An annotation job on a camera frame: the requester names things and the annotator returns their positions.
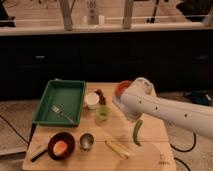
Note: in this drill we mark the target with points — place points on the white cup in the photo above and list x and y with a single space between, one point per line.
91 100

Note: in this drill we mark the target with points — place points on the green plastic tray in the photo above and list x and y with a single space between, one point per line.
68 95

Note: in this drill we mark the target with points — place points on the blue cloth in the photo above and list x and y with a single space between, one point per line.
116 102

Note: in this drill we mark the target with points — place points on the silver fork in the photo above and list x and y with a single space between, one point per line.
60 112

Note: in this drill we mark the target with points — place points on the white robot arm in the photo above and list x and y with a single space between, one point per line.
136 97

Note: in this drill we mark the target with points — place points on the orange bowl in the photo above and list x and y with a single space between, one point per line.
121 87

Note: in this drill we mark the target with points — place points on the black handled knife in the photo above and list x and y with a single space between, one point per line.
38 152

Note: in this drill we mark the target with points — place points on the dark brown bowl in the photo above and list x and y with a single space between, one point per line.
68 139

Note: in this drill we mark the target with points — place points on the dark blue bag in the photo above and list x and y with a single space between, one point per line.
200 98

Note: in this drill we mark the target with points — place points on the orange fruit in bowl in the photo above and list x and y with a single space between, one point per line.
60 148

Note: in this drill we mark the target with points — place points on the red grapes bunch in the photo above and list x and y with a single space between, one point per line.
102 99

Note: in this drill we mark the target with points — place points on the green translucent cup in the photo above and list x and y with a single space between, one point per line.
102 113

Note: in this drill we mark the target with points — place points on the metal cup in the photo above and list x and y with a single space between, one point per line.
86 141

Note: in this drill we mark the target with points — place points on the green pepper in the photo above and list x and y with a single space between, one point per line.
135 132

